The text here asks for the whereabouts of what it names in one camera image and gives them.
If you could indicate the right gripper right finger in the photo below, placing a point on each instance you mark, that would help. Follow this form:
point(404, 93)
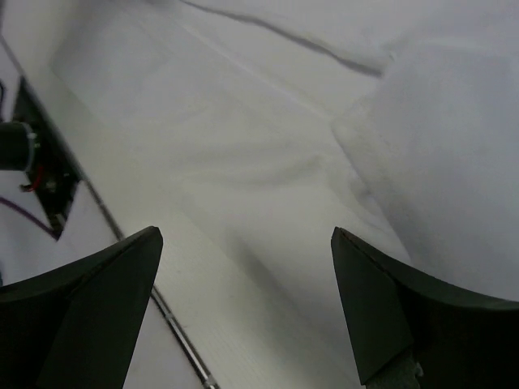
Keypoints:
point(411, 330)

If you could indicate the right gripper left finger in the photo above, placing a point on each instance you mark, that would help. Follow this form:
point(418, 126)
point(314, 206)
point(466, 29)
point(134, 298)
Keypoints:
point(77, 325)

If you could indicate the white t shirt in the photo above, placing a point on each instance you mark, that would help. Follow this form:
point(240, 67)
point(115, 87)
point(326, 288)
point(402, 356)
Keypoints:
point(249, 130)

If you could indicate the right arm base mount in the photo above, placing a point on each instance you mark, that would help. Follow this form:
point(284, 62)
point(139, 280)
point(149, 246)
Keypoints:
point(30, 145)

